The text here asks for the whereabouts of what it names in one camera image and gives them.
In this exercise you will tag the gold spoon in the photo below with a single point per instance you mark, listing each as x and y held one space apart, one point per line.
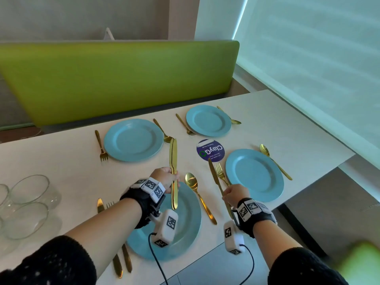
191 180
235 121
167 138
264 149

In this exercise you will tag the person's left fingers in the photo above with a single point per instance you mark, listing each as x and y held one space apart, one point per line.
175 180

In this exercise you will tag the wide white roller blind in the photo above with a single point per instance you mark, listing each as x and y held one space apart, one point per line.
311 56

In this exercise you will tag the gold fork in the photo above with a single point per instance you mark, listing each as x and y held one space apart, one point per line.
101 149
127 258
220 172
185 126

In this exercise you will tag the white object behind bench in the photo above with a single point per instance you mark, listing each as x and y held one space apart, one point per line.
108 34

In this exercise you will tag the green chair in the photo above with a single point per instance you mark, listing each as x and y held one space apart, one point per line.
362 264

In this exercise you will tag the narrow white roller blind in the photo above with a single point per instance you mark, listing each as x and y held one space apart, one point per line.
216 17

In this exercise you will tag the light blue plate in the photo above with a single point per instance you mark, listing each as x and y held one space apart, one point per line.
208 121
188 216
133 140
255 175

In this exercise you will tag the green bench backrest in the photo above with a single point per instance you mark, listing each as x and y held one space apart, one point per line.
118 77

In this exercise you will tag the person's right hand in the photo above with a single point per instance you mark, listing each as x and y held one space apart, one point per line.
237 192

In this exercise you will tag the person's right fingers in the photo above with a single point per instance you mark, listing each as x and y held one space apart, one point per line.
226 197

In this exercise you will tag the gold table knife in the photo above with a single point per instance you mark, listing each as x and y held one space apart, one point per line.
100 206
173 157
214 175

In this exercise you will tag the person's left forearm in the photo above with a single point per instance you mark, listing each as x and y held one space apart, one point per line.
101 231

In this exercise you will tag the round purple table sticker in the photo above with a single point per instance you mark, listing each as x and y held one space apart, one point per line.
210 149

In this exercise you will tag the person's left hand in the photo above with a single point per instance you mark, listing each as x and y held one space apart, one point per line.
162 176

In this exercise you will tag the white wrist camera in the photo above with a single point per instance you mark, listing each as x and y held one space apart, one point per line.
233 237
166 228

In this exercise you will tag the clear glass bowl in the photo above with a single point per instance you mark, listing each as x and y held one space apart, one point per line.
32 189
23 221
3 194

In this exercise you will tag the person's right forearm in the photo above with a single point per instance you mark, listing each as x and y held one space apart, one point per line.
276 246

